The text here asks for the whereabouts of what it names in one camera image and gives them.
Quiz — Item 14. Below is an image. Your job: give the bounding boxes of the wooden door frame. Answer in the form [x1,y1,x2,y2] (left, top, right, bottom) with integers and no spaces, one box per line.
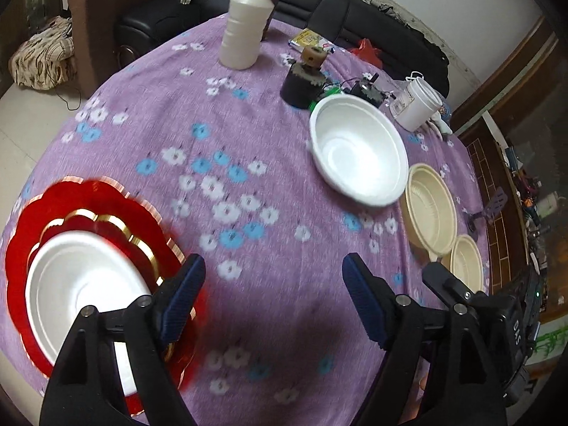
[448,15,560,118]

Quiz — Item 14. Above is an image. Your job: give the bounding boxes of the red plate with round sticker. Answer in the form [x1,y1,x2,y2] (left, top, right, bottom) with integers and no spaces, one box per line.
[29,208,196,360]

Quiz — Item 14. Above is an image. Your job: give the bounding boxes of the white work gloves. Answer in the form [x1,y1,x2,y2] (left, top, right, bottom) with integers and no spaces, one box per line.
[426,98,453,136]

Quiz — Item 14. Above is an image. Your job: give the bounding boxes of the red plastic bag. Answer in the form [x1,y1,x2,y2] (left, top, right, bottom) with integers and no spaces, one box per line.
[348,38,383,71]

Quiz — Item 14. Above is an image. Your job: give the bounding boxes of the green plastic piece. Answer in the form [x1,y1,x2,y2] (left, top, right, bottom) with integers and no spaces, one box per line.
[308,91,342,109]

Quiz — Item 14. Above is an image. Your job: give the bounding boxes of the white plastic jar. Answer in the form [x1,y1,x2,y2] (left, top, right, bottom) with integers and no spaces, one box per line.
[393,76,440,133]

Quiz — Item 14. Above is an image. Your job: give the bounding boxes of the red plate with gold lettering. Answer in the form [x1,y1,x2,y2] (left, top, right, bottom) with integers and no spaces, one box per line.
[5,177,209,418]

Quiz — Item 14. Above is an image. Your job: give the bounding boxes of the large beige plastic bowl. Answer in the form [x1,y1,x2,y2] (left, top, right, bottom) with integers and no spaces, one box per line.
[399,163,459,262]

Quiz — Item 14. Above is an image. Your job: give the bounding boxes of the wooden cabinet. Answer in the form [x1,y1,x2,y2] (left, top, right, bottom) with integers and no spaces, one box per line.
[457,111,568,320]

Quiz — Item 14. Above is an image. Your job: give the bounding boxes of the white plastic bottle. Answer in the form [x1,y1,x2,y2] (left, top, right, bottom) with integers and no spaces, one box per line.
[218,0,276,71]

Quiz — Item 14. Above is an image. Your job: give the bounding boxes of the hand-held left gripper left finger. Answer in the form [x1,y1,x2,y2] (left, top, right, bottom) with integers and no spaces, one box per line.
[39,253,207,426]

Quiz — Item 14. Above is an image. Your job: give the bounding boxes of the brown armchair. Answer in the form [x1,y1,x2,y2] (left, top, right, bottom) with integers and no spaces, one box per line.
[67,0,134,98]

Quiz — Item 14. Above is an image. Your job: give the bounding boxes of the wooden spool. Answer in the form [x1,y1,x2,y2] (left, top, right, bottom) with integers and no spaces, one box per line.
[301,47,327,68]

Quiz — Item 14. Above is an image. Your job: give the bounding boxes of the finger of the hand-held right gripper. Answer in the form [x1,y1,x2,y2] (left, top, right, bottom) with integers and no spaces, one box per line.
[421,263,480,309]

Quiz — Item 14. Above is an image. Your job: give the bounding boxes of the small beige plastic bowl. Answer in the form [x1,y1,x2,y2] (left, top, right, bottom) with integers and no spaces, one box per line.
[449,234,485,296]

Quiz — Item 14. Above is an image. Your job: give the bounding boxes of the black cylinder container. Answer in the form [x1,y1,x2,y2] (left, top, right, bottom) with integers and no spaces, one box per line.
[280,63,327,109]

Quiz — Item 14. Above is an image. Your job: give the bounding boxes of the patterned beige cloth bundle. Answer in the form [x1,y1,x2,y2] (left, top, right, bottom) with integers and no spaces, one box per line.
[9,15,78,90]

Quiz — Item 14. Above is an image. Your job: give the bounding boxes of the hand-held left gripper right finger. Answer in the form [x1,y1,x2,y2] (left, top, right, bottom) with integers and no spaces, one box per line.
[342,252,507,426]

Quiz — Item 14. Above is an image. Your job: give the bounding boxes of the small black motor device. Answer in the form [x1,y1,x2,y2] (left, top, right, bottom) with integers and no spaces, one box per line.
[339,73,395,108]

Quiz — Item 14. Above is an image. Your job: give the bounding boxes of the black leather sofa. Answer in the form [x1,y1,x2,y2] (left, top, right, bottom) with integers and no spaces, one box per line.
[116,0,450,98]

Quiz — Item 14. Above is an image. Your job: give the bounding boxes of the black floor cable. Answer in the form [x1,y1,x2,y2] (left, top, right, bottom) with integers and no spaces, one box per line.
[53,84,85,111]

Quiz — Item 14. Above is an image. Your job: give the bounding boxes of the purple floral tablecloth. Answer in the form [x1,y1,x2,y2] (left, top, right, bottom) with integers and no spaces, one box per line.
[0,14,493,426]

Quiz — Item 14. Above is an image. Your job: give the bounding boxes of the black cables bundle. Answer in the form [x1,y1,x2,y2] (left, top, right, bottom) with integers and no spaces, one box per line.
[355,0,444,54]

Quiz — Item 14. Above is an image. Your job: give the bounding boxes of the green plant leaves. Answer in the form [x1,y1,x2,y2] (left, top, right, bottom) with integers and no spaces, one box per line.
[532,328,560,360]

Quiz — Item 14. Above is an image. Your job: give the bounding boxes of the yellow snack packet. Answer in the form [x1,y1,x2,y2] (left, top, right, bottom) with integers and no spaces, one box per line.
[288,28,335,54]

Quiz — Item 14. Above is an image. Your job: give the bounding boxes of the white foam bowl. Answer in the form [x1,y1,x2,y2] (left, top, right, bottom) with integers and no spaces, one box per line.
[308,94,410,208]
[25,230,154,398]

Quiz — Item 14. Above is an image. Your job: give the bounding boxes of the clutter of small tools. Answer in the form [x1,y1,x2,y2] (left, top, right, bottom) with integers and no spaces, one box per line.
[503,142,560,271]

